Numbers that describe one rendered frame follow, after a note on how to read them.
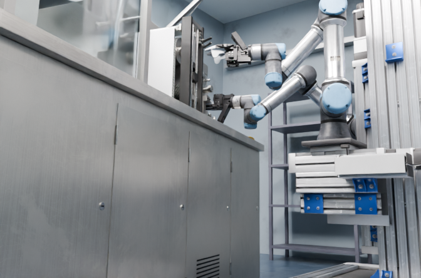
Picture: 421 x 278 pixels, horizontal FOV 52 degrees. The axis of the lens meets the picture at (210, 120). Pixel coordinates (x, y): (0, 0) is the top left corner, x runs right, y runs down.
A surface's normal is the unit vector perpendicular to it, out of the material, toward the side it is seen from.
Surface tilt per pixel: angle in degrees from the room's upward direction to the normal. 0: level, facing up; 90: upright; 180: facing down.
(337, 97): 98
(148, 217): 90
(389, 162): 90
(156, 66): 90
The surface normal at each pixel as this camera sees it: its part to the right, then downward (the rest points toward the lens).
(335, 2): -0.18, -0.33
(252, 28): -0.59, -0.17
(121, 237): 0.93, -0.06
